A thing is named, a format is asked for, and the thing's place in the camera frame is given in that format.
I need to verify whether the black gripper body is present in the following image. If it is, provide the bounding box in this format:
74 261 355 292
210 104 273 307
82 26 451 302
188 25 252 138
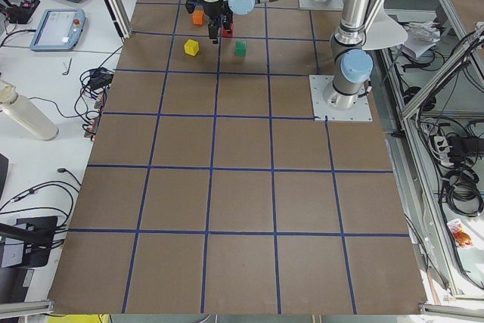
185 0 233 24

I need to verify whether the red wooden block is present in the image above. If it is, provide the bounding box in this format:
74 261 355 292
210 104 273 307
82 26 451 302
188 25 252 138
222 23 234 38

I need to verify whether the orange wooden block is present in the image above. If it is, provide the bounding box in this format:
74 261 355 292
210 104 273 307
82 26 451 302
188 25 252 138
192 10 205 26

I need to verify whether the yellow wooden block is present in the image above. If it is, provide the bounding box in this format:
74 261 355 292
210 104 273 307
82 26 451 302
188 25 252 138
184 39 200 57

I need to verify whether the green wooden block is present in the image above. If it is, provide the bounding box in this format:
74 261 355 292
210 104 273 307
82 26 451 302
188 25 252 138
234 41 247 57

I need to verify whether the near blue teach pendant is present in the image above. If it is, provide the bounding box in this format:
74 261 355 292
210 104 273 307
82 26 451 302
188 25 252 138
29 8 86 51

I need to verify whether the metal hex key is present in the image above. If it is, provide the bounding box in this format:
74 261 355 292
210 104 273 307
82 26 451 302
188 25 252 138
62 58 73 76

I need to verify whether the white plastic chair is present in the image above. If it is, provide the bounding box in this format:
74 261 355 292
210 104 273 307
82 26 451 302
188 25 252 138
362 0 408 51

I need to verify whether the white thermos bottle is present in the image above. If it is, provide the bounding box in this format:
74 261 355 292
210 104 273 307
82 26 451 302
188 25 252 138
1 79 59 141

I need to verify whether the black monitor stand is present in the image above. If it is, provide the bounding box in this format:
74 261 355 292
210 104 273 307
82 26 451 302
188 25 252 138
1 216 66 269

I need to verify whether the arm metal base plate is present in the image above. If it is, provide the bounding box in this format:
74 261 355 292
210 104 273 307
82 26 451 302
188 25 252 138
298 0 343 11
309 75 373 123

